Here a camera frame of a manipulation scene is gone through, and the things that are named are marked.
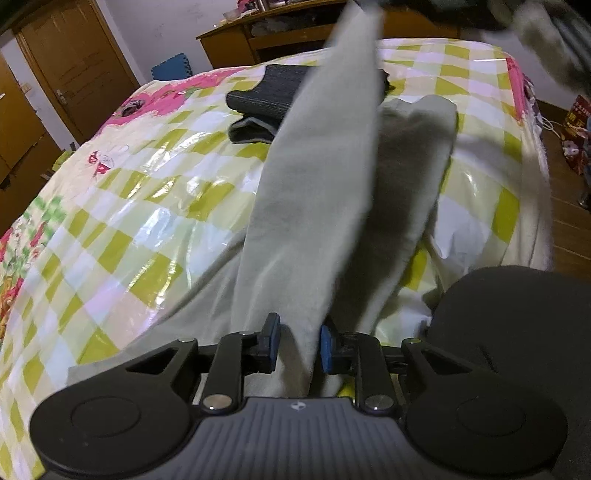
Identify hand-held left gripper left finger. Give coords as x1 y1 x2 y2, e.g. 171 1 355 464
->
124 313 281 411

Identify dark grey folded pants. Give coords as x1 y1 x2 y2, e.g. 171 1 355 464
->
225 64 395 145

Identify brown wooden wardrobe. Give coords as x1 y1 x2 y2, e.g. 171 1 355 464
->
0 55 63 190

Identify red printed bag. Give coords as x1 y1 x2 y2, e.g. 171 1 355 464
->
561 95 591 175

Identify blue foam mat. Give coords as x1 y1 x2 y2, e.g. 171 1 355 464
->
151 52 191 83

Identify brown wooden door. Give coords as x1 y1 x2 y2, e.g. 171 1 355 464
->
14 0 139 144

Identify grey-green pants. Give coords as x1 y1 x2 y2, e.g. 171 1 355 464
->
67 0 591 402

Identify wooden desk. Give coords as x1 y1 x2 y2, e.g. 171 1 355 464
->
196 0 462 69

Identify black folded cloth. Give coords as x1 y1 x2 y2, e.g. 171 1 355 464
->
427 265 591 480

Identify green cloth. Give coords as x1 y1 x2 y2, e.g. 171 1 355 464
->
53 143 79 171

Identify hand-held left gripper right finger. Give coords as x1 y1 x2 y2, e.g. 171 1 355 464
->
321 325 467 415

